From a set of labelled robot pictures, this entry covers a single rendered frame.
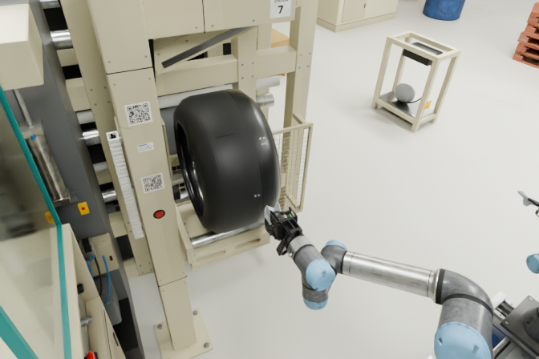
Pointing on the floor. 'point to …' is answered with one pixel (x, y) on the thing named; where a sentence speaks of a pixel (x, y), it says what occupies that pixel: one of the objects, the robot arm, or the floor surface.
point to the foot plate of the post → (186, 346)
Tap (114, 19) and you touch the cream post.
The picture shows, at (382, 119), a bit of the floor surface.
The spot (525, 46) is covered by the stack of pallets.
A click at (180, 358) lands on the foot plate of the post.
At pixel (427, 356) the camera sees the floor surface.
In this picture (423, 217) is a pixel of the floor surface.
